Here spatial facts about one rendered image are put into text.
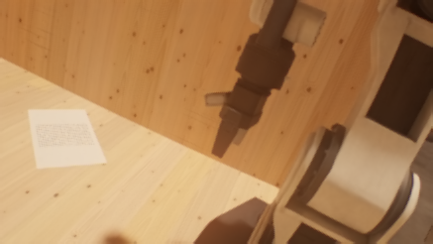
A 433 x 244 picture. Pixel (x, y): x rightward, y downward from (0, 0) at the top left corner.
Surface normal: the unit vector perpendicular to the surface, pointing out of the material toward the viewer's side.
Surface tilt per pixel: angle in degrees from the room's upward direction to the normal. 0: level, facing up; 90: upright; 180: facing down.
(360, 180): 66
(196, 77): 90
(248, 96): 79
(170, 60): 90
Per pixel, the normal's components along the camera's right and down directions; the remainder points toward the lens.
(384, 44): -0.22, 0.00
